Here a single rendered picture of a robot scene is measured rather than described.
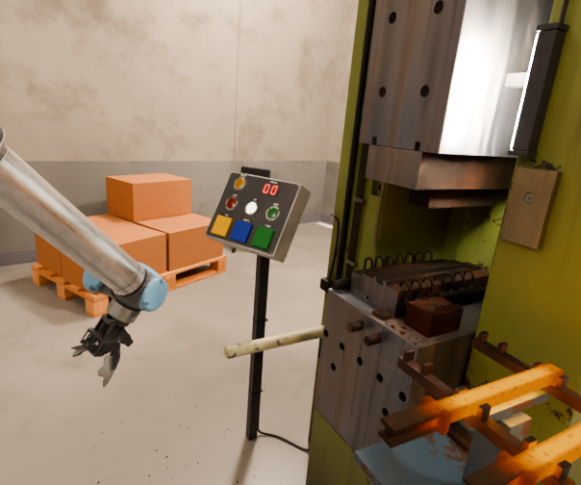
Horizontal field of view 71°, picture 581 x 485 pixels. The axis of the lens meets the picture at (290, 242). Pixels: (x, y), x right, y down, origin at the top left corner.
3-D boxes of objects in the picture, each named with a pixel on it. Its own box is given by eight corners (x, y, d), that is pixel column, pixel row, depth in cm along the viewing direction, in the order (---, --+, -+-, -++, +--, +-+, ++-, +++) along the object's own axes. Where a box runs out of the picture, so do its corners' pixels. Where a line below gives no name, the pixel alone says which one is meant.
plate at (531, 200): (536, 249, 89) (557, 171, 85) (498, 238, 97) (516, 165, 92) (542, 248, 90) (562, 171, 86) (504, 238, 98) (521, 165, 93)
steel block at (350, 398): (390, 493, 110) (417, 348, 98) (314, 406, 142) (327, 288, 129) (513, 430, 138) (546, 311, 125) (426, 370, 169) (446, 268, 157)
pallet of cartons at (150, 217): (179, 246, 443) (180, 171, 420) (242, 279, 369) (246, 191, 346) (24, 272, 344) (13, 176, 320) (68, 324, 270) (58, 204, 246)
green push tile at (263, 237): (266, 249, 141) (274, 229, 142) (249, 244, 145) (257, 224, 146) (269, 251, 143) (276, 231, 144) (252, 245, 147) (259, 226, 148)
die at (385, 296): (393, 318, 113) (398, 289, 110) (349, 290, 129) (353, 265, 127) (489, 296, 133) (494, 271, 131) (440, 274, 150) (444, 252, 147)
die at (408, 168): (416, 190, 102) (422, 151, 100) (365, 177, 119) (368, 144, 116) (515, 189, 123) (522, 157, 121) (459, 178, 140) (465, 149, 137)
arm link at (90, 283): (114, 263, 104) (148, 271, 115) (85, 252, 109) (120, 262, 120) (101, 298, 103) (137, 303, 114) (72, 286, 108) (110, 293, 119)
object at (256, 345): (228, 363, 141) (228, 349, 139) (222, 355, 145) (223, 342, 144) (332, 339, 163) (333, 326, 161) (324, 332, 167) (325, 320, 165)
